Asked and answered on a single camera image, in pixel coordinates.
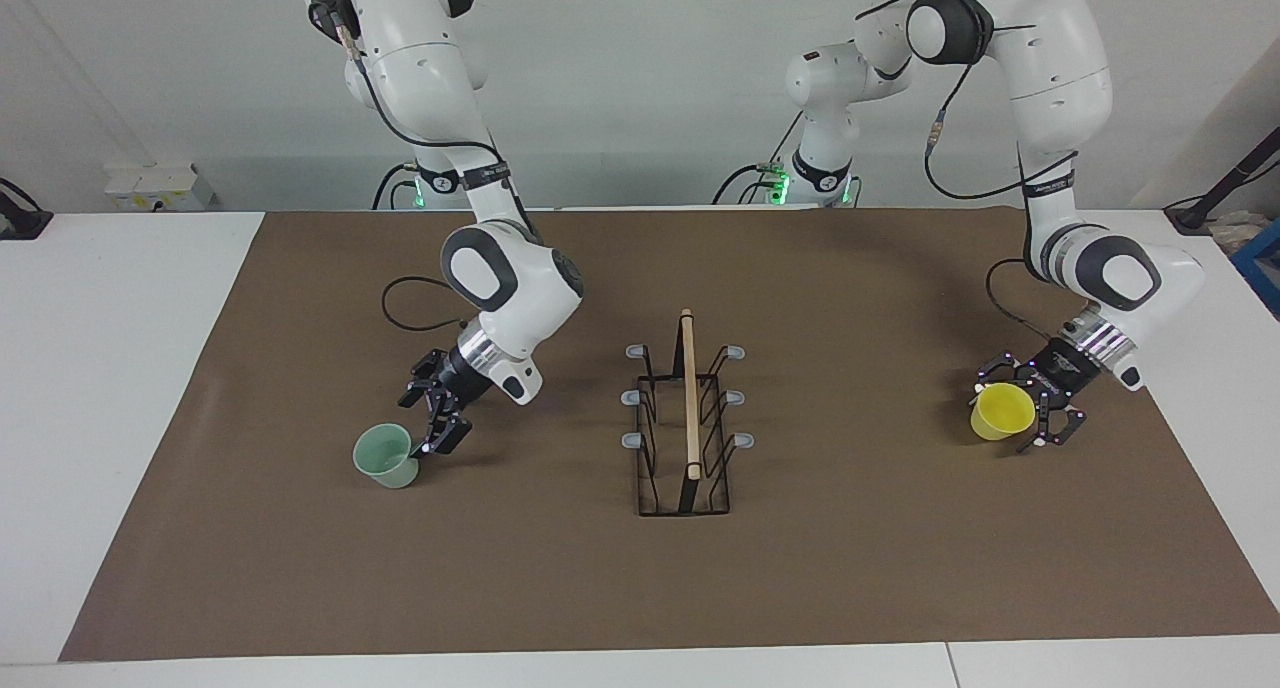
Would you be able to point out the yellow plastic cup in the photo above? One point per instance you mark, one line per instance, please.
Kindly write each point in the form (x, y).
(1002, 413)

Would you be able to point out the pale green plastic cup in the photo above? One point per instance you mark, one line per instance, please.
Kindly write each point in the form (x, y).
(385, 458)

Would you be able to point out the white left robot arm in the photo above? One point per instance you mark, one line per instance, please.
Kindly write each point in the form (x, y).
(1060, 78)

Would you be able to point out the black stand pole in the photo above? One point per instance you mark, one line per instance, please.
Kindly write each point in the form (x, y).
(1190, 216)

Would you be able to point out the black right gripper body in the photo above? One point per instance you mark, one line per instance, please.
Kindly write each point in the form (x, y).
(465, 373)

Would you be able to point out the blue box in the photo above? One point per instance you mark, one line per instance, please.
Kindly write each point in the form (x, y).
(1262, 268)

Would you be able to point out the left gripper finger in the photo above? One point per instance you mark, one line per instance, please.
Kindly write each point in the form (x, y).
(1065, 423)
(1010, 368)

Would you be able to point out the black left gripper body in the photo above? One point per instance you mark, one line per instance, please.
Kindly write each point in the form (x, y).
(1065, 370)

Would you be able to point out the white crumpled bag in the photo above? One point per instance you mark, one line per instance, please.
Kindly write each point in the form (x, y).
(1238, 233)

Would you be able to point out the brown table mat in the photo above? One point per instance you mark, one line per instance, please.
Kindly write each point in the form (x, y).
(900, 568)

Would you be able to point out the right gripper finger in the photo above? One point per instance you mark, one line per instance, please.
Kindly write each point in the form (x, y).
(450, 430)
(425, 373)

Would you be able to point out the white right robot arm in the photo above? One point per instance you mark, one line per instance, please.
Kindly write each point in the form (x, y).
(410, 58)

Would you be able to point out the white power strip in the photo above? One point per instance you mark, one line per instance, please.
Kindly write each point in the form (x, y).
(155, 186)

